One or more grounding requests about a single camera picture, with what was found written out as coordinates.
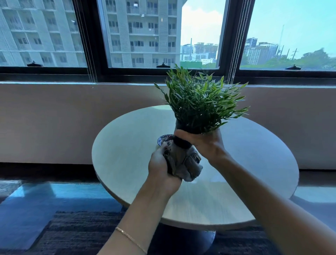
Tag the grey cloth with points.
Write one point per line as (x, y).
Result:
(187, 163)

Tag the dark table pedestal base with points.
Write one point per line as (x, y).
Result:
(183, 241)

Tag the person's right hand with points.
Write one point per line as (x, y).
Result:
(207, 145)

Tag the black window latch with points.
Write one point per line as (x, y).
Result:
(163, 65)
(34, 64)
(293, 67)

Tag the green artificial plant black pot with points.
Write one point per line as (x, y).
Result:
(202, 102)

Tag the person's left thumb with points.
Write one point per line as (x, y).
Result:
(166, 149)

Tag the person's right thumb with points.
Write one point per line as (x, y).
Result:
(185, 136)

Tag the white apartment building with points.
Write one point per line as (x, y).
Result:
(141, 31)

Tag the person's left forearm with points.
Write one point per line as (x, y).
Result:
(141, 218)

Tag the person's left hand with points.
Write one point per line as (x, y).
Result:
(160, 170)

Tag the black window frame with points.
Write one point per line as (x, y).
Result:
(168, 75)

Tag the person's right forearm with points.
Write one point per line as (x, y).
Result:
(265, 207)

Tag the blue patterned saucer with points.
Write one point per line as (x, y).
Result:
(161, 139)

